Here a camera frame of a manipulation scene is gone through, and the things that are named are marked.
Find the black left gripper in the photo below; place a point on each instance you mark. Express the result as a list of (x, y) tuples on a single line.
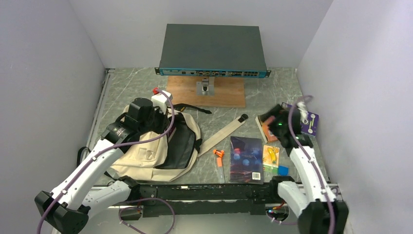
[(163, 119)]

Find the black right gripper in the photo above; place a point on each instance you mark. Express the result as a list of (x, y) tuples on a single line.
[(277, 111)]

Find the purple boxed book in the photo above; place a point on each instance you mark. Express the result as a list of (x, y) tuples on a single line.
[(310, 128)]

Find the beige canvas backpack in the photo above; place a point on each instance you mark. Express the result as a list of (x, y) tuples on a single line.
[(172, 156)]

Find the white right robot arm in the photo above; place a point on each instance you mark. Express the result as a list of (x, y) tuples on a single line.
[(317, 208)]

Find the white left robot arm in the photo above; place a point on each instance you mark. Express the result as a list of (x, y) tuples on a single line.
[(69, 206)]

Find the yellow banana toy pack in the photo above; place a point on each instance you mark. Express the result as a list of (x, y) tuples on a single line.
[(271, 159)]

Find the orange pen in pack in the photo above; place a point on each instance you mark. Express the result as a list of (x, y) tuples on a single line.
[(219, 163)]

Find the orange blue paperback book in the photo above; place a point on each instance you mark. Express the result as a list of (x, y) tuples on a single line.
[(263, 126)]

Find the dark space notebook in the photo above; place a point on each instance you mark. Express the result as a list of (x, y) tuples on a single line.
[(246, 160)]

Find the blue eraser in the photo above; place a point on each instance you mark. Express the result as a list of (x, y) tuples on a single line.
[(283, 171)]

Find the wooden base board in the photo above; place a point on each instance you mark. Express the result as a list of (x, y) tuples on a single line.
[(229, 92)]

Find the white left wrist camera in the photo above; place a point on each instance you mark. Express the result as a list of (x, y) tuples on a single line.
[(160, 100)]

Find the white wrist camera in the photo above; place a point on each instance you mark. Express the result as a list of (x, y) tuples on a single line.
[(160, 100), (301, 106)]

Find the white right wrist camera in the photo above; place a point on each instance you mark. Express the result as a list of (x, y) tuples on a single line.
[(301, 106)]

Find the grey metal stand bracket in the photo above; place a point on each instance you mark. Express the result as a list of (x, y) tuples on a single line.
[(205, 87)]

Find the grey network switch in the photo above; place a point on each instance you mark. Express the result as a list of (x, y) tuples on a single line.
[(212, 51)]

